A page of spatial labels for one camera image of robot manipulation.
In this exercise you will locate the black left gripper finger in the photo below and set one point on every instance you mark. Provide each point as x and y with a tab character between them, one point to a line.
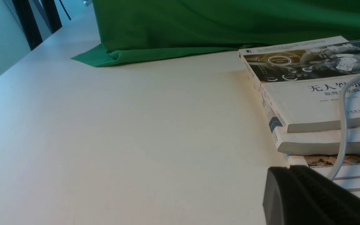
301	196

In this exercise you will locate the white book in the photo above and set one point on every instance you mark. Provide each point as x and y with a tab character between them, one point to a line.
302	82
308	143

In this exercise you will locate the white top book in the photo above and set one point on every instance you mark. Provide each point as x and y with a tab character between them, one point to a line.
302	82

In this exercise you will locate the green backdrop cloth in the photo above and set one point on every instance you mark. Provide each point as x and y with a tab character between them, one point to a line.
135	31

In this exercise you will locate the black stand legs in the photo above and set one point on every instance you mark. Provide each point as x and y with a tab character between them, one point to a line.
24	12

